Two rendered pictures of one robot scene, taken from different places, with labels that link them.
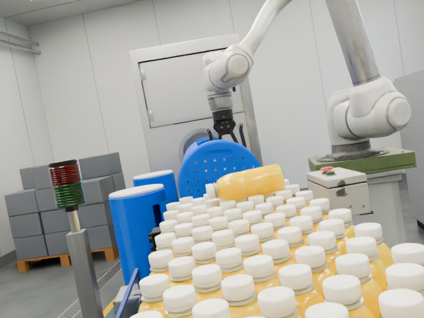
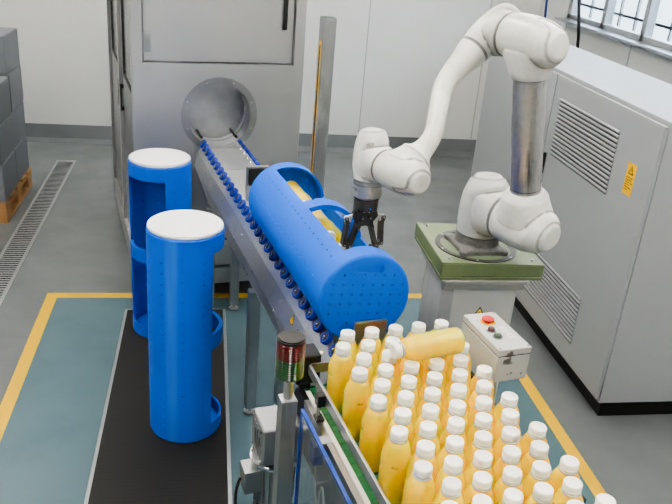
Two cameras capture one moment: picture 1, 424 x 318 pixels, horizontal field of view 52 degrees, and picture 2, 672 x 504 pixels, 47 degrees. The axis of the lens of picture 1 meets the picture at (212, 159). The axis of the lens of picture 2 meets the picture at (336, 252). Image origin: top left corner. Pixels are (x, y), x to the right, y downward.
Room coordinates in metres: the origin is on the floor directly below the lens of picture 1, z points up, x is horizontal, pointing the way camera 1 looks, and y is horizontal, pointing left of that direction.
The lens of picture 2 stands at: (-0.44, 0.73, 2.11)
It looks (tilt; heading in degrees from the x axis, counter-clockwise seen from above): 24 degrees down; 341
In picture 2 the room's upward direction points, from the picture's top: 5 degrees clockwise
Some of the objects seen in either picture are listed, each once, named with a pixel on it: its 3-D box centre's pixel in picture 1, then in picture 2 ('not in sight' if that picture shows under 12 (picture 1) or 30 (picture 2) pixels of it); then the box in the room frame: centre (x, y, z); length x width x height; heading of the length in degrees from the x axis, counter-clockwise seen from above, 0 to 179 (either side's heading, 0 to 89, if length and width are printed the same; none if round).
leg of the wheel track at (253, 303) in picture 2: not in sight; (251, 353); (2.40, 0.09, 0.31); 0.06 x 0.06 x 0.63; 2
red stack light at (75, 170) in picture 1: (65, 174); (290, 348); (0.96, 0.33, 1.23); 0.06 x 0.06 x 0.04
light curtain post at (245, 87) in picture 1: (261, 185); (315, 200); (2.86, -0.29, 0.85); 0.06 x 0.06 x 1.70; 2
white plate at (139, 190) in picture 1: (136, 190); (185, 224); (2.18, 0.41, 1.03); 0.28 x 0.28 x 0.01
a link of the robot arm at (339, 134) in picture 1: (347, 116); (485, 203); (1.78, -0.58, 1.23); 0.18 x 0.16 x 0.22; 16
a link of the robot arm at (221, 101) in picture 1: (220, 102); (367, 188); (1.61, -0.07, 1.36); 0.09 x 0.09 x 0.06
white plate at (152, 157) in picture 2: (153, 174); (159, 157); (3.00, 0.42, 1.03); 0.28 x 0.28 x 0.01
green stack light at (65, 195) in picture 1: (69, 194); (289, 365); (0.96, 0.33, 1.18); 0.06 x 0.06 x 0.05
